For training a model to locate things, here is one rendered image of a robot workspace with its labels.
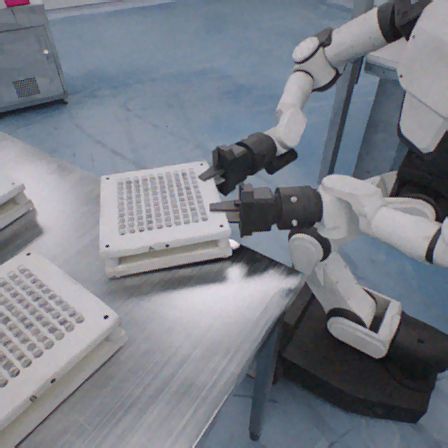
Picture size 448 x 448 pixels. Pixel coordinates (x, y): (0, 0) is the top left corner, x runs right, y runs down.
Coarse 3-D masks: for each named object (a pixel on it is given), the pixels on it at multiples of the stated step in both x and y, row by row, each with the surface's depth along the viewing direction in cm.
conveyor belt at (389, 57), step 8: (400, 40) 181; (384, 48) 172; (392, 48) 172; (400, 48) 172; (368, 56) 170; (376, 56) 167; (384, 56) 166; (392, 56) 165; (400, 56) 165; (376, 64) 169; (384, 64) 166; (392, 64) 163
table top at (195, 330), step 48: (0, 144) 108; (48, 192) 92; (96, 192) 92; (0, 240) 80; (48, 240) 80; (96, 240) 80; (96, 288) 70; (144, 288) 70; (192, 288) 70; (240, 288) 70; (288, 288) 70; (144, 336) 63; (192, 336) 63; (240, 336) 63; (96, 384) 57; (144, 384) 57; (192, 384) 57; (240, 384) 60; (48, 432) 52; (96, 432) 52; (144, 432) 52; (192, 432) 52
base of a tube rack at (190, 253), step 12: (156, 252) 73; (168, 252) 73; (180, 252) 73; (192, 252) 73; (204, 252) 73; (216, 252) 74; (228, 252) 74; (120, 264) 71; (132, 264) 71; (144, 264) 72; (156, 264) 72; (168, 264) 73; (180, 264) 74; (108, 276) 71
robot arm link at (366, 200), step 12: (324, 180) 75; (336, 180) 74; (348, 180) 74; (360, 180) 74; (336, 192) 72; (348, 192) 70; (360, 192) 69; (372, 192) 69; (360, 204) 68; (372, 204) 68; (384, 204) 69; (360, 216) 69; (372, 216) 68; (360, 228) 70
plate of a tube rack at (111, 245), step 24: (168, 168) 86; (168, 192) 79; (192, 192) 79; (216, 192) 79; (144, 216) 74; (216, 216) 73; (120, 240) 69; (144, 240) 69; (168, 240) 69; (192, 240) 70
